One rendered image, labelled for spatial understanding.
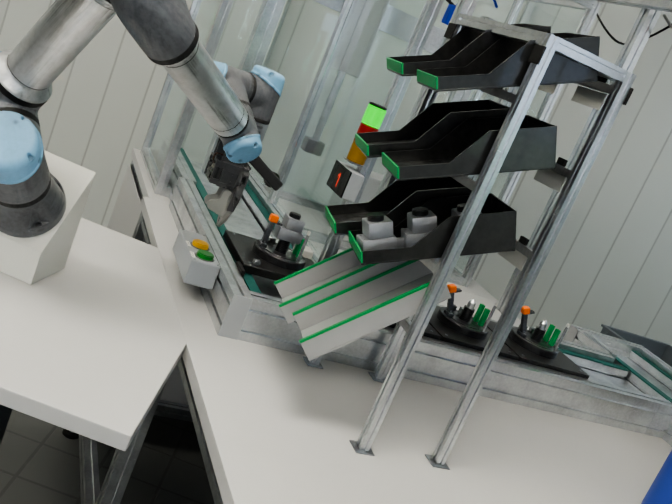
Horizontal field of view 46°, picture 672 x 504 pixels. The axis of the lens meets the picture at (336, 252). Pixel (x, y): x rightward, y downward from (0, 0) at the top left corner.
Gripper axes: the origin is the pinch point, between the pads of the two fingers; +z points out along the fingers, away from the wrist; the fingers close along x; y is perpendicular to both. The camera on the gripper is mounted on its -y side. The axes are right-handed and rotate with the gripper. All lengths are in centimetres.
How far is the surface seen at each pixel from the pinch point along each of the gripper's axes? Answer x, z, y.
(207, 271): 2.9, 11.4, 0.0
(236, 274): 5.0, 9.6, -5.9
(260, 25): -104, -41, -19
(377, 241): 46, -17, -14
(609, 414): 18, 16, -115
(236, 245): -13.6, 8.6, -9.5
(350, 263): 23.3, -5.7, -22.2
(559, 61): 52, -57, -28
